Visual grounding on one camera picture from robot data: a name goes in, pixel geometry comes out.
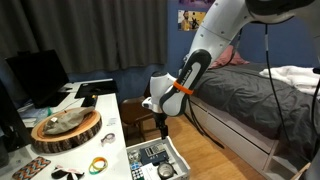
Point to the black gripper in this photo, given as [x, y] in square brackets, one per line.
[159, 119]

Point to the black device with coloured buttons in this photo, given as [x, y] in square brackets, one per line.
[89, 101]

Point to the round wooden log slab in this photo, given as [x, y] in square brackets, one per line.
[66, 140]

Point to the grey button calculator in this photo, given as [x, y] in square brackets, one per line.
[156, 150]

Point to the white open drawer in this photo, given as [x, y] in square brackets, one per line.
[181, 163]

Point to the blue white small cube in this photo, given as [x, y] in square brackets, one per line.
[135, 166]

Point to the pink pillow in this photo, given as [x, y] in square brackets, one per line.
[238, 60]

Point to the white card box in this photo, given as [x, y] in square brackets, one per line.
[150, 171]

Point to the white bed frame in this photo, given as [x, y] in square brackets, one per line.
[233, 133]

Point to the black puzzle cube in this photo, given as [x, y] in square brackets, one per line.
[137, 175]

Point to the brown leather chair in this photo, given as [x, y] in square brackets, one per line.
[133, 113]

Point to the black mouse pad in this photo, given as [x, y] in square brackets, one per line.
[96, 88]

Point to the basketball players poster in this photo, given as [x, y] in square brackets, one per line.
[190, 20]

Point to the grey fabric cap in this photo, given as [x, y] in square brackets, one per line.
[66, 121]

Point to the zigzag patterned case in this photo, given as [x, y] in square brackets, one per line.
[31, 168]

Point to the grey bed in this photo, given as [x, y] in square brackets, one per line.
[250, 96]

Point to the white wipe packet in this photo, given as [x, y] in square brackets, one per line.
[112, 121]

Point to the black computer monitor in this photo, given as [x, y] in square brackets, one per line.
[36, 76]
[10, 123]

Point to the grey curtain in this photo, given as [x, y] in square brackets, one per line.
[83, 33]

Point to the purple poster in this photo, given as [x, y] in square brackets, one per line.
[196, 1]

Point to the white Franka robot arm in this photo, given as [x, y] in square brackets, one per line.
[216, 33]

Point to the white towel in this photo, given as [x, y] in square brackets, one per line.
[293, 76]

